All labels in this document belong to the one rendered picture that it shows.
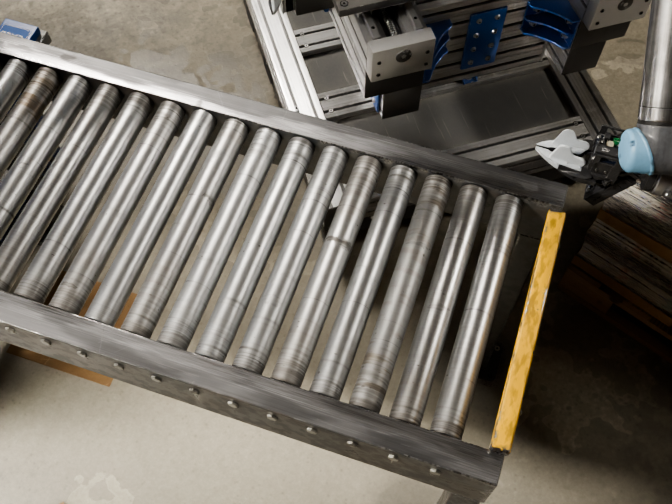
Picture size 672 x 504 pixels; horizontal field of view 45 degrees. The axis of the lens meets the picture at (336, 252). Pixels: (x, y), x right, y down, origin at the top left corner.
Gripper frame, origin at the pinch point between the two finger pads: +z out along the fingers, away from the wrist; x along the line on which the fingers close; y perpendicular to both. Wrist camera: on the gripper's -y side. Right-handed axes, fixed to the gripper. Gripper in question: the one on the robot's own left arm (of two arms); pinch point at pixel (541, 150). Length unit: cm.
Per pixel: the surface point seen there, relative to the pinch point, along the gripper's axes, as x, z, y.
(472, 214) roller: 19.8, 8.8, 3.3
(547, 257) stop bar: 25.2, -4.9, 5.5
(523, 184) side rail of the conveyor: 11.0, 1.8, 3.5
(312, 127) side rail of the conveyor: 11.2, 41.1, 3.5
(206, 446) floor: 55, 55, -77
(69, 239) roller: 46, 73, 3
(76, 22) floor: -62, 152, -76
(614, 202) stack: -15.1, -20.3, -30.5
